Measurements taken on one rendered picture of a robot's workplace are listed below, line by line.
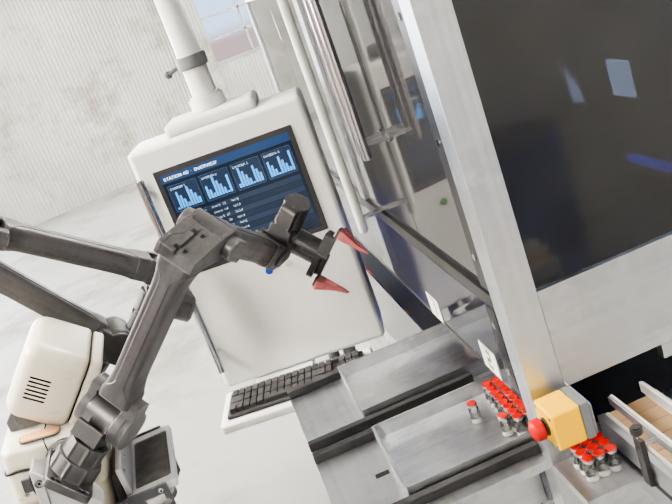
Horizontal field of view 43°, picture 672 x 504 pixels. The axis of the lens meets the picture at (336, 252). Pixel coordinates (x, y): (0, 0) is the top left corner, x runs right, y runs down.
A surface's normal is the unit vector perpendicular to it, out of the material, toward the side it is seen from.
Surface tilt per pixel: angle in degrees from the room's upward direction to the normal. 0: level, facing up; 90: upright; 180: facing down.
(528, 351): 90
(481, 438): 0
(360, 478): 0
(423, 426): 0
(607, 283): 90
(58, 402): 90
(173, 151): 90
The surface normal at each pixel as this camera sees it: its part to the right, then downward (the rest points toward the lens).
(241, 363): 0.04, 0.32
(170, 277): -0.36, 0.25
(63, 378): 0.24, 0.24
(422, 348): -0.33, -0.89
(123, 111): 0.47, 0.13
